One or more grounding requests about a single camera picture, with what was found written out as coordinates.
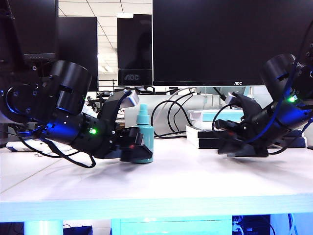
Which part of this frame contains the small distant AOC monitor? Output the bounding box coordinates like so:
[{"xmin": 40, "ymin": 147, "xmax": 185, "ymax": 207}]
[{"xmin": 116, "ymin": 13, "xmax": 153, "ymax": 87}]

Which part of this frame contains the white teal monitor stand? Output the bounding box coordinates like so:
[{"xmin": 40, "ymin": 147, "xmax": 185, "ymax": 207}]
[{"xmin": 186, "ymin": 86, "xmax": 252, "ymax": 115}]

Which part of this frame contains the cyan lit table leg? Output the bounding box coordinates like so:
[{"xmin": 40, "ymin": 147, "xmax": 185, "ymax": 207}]
[{"xmin": 23, "ymin": 219, "xmax": 64, "ymax": 235}]

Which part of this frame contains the teal spray bottle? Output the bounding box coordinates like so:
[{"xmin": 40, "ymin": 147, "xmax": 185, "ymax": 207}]
[{"xmin": 133, "ymin": 103, "xmax": 156, "ymax": 164}]

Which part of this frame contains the black office chair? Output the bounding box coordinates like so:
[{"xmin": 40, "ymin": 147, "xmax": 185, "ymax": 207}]
[{"xmin": 84, "ymin": 90, "xmax": 115, "ymax": 114}]

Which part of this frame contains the black monitor with button row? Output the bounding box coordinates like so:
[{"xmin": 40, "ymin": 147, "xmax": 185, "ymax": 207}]
[{"xmin": 7, "ymin": 0, "xmax": 60, "ymax": 62}]

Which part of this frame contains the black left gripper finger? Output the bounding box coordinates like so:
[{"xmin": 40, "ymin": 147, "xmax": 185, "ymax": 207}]
[
  {"xmin": 127, "ymin": 126, "xmax": 146, "ymax": 148},
  {"xmin": 120, "ymin": 144, "xmax": 154, "ymax": 164}
]

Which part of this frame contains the teal book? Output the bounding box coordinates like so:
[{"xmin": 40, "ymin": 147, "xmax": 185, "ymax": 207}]
[{"xmin": 189, "ymin": 110, "xmax": 245, "ymax": 122}]

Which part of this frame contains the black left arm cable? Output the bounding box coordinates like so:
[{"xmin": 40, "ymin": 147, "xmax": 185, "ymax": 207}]
[{"xmin": 17, "ymin": 136, "xmax": 97, "ymax": 169}]

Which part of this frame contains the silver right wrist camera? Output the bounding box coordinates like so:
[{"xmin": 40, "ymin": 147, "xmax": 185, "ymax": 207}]
[{"xmin": 224, "ymin": 92, "xmax": 260, "ymax": 118}]

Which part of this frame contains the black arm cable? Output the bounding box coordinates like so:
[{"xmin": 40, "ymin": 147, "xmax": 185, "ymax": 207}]
[
  {"xmin": 211, "ymin": 103, "xmax": 247, "ymax": 144},
  {"xmin": 17, "ymin": 136, "xmax": 97, "ymax": 169}
]

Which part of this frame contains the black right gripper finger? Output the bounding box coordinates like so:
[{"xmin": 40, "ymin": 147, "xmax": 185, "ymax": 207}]
[
  {"xmin": 218, "ymin": 138, "xmax": 255, "ymax": 158},
  {"xmin": 214, "ymin": 118, "xmax": 243, "ymax": 135}
]

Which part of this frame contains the brown wooden box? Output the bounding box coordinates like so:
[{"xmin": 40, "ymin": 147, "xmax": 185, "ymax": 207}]
[{"xmin": 114, "ymin": 115, "xmax": 126, "ymax": 129}]

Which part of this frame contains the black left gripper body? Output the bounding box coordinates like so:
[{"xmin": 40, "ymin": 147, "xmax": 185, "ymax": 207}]
[{"xmin": 70, "ymin": 112, "xmax": 131, "ymax": 160}]

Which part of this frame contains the plain black monitor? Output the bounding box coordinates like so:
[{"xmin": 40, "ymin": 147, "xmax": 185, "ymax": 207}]
[{"xmin": 57, "ymin": 16, "xmax": 99, "ymax": 92}]

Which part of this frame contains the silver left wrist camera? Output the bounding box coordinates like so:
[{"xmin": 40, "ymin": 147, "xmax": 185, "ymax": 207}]
[{"xmin": 97, "ymin": 89, "xmax": 140, "ymax": 124}]

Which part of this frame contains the white under-desk drawer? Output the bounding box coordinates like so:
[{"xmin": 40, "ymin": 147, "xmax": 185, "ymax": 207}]
[{"xmin": 110, "ymin": 215, "xmax": 232, "ymax": 235}]

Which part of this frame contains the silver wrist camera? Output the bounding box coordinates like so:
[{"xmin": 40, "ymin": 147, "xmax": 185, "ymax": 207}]
[
  {"xmin": 97, "ymin": 89, "xmax": 140, "ymax": 124},
  {"xmin": 224, "ymin": 92, "xmax": 260, "ymax": 118}
]

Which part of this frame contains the white book with spine print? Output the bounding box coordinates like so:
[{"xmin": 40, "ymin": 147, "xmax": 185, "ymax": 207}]
[{"xmin": 190, "ymin": 120, "xmax": 216, "ymax": 131}]

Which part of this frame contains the large black AOC monitor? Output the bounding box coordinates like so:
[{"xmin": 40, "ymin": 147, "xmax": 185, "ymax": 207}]
[{"xmin": 152, "ymin": 0, "xmax": 313, "ymax": 87}]

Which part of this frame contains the black looped cable bundle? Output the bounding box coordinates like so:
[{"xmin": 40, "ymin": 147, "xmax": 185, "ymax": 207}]
[{"xmin": 150, "ymin": 92, "xmax": 196, "ymax": 139}]

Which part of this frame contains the grey white cable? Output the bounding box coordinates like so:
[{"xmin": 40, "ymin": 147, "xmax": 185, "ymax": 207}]
[{"xmin": 154, "ymin": 87, "xmax": 196, "ymax": 123}]

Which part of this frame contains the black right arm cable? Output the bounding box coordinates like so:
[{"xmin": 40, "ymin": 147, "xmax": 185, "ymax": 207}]
[{"xmin": 211, "ymin": 103, "xmax": 247, "ymax": 144}]

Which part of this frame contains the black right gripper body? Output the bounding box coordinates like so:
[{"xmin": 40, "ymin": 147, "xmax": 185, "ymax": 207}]
[{"xmin": 240, "ymin": 102, "xmax": 297, "ymax": 158}]

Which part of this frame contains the white desk partition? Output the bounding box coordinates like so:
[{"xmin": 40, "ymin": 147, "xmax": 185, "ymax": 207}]
[{"xmin": 124, "ymin": 94, "xmax": 277, "ymax": 138}]

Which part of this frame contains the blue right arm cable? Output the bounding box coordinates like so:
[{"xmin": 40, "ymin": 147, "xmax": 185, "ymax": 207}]
[{"xmin": 244, "ymin": 60, "xmax": 303, "ymax": 145}]

